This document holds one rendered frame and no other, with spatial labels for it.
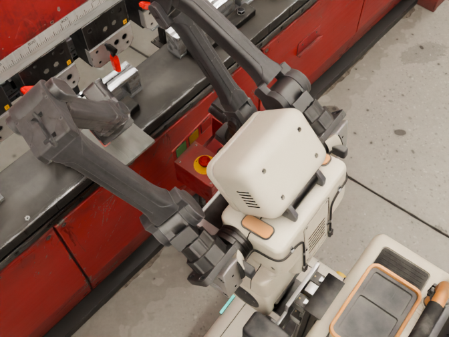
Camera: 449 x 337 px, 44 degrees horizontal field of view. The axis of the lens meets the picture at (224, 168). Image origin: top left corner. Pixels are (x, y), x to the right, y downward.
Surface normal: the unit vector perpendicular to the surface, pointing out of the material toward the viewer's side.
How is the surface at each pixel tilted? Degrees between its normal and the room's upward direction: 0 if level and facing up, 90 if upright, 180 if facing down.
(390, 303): 0
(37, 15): 90
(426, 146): 0
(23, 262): 90
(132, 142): 0
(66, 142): 77
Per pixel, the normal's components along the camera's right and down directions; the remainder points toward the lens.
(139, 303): -0.02, -0.51
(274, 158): 0.57, 0.03
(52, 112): -0.30, -0.17
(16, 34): 0.74, 0.57
